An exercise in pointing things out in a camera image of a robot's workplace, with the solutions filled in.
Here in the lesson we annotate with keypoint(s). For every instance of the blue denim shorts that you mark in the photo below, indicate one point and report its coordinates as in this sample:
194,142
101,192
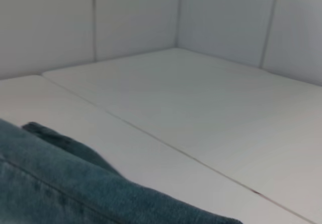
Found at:
50,183

